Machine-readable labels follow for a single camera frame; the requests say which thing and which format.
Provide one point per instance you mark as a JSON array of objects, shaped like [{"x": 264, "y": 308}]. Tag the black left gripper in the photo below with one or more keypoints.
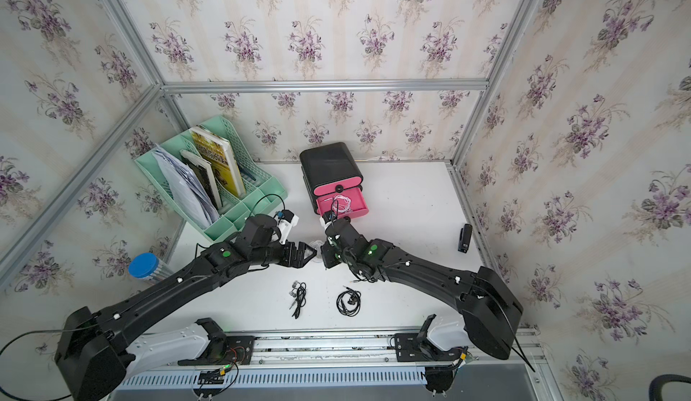
[{"x": 300, "y": 261}]

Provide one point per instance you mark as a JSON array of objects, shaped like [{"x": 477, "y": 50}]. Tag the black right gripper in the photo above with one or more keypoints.
[{"x": 327, "y": 261}]

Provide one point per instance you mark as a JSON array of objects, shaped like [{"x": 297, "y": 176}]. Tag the black earphones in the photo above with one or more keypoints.
[
  {"x": 349, "y": 302},
  {"x": 299, "y": 294}
]

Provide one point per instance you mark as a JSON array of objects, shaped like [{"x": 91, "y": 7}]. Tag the pink top drawer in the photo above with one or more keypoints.
[{"x": 338, "y": 186}]

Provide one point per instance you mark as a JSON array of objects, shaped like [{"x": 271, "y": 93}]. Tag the white earphones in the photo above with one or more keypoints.
[{"x": 341, "y": 205}]

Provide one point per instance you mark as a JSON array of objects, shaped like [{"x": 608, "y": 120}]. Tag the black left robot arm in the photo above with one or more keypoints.
[{"x": 95, "y": 351}]

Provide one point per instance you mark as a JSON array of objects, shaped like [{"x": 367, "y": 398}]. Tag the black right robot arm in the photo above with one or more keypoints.
[{"x": 490, "y": 310}]

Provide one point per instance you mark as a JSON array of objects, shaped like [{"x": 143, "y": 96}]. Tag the black drawer cabinet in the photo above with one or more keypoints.
[{"x": 326, "y": 164}]

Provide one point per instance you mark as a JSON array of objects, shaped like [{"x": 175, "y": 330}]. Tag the green desk organizer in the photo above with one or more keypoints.
[{"x": 264, "y": 191}]

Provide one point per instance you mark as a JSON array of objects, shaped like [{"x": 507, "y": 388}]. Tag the white paper stack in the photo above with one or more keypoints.
[{"x": 187, "y": 191}]

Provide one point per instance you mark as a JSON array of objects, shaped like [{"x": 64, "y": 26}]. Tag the black white notebook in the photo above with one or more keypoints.
[{"x": 204, "y": 173}]

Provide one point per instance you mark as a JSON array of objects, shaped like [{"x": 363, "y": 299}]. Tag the black stapler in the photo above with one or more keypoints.
[{"x": 464, "y": 242}]

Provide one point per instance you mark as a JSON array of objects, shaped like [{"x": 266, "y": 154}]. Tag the yellow book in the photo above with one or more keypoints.
[{"x": 219, "y": 153}]

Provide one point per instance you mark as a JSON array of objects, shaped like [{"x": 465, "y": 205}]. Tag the blue lid container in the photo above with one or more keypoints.
[{"x": 148, "y": 267}]

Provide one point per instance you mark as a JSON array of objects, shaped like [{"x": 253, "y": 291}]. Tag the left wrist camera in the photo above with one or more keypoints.
[{"x": 286, "y": 221}]

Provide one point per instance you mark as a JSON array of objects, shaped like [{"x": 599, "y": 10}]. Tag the aluminium front rail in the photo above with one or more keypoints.
[{"x": 350, "y": 365}]

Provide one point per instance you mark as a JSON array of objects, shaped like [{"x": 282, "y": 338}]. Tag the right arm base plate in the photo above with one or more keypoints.
[{"x": 439, "y": 339}]

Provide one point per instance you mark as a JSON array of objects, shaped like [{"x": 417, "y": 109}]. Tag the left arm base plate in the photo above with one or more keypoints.
[{"x": 221, "y": 348}]

